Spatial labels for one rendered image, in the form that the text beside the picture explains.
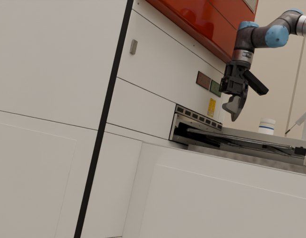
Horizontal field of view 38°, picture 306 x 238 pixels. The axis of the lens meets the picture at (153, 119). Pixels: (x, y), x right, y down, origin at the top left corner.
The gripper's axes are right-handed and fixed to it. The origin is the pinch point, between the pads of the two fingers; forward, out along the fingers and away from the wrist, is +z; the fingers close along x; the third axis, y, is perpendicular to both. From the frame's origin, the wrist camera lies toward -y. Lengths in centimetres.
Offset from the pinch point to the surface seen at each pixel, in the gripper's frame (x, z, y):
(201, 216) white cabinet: 30.5, 32.9, 18.9
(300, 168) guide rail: 24.9, 13.6, -13.2
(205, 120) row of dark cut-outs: -16.1, 1.5, 4.9
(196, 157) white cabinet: 26.3, 17.0, 22.4
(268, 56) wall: -157, -73, -93
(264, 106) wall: -154, -34, -97
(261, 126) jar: -39, -4, -33
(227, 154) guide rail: 7.0, 13.7, 3.5
